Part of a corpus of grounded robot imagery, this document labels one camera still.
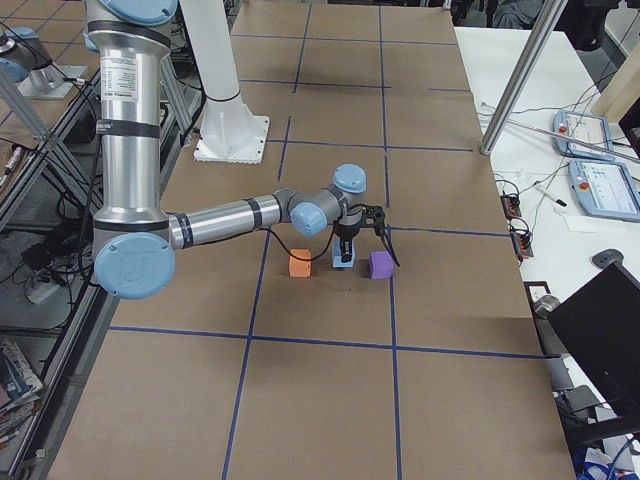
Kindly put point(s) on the upper teach pendant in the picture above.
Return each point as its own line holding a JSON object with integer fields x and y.
{"x": 586, "y": 127}

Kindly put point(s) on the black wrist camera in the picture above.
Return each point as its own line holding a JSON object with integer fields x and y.
{"x": 373, "y": 217}

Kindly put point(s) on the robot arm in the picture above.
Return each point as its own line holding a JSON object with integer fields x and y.
{"x": 135, "y": 241}

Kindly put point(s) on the light blue foam block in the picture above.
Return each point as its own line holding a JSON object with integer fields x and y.
{"x": 340, "y": 260}

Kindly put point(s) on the orange foam block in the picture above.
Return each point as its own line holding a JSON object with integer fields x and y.
{"x": 300, "y": 263}

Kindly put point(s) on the orange connector box near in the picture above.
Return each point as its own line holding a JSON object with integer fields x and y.
{"x": 522, "y": 243}

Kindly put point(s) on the orange connector box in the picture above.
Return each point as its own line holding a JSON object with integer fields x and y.
{"x": 522, "y": 243}
{"x": 511, "y": 206}

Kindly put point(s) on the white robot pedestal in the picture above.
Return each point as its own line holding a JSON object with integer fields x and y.
{"x": 229, "y": 131}

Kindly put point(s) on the neighbour robot arm base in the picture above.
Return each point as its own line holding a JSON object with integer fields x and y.
{"x": 26, "y": 62}

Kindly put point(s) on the purple foam block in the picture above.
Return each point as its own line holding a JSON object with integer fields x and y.
{"x": 381, "y": 265}

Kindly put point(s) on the black laptop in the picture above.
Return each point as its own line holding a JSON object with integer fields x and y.
{"x": 599, "y": 327}

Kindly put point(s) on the metal cup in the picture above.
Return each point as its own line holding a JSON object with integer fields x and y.
{"x": 544, "y": 305}

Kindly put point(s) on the orange connector box far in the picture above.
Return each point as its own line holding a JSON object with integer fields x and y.
{"x": 511, "y": 206}

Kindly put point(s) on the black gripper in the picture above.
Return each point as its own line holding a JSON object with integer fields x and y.
{"x": 346, "y": 232}

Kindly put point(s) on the stack of books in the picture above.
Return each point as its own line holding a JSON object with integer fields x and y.
{"x": 21, "y": 390}

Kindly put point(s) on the lower teach pendant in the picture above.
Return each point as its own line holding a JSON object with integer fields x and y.
{"x": 604, "y": 189}

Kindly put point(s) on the aluminium frame post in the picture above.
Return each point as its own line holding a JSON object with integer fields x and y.
{"x": 546, "y": 21}

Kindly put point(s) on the teach pendant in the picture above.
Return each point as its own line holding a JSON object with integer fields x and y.
{"x": 586, "y": 127}
{"x": 604, "y": 189}

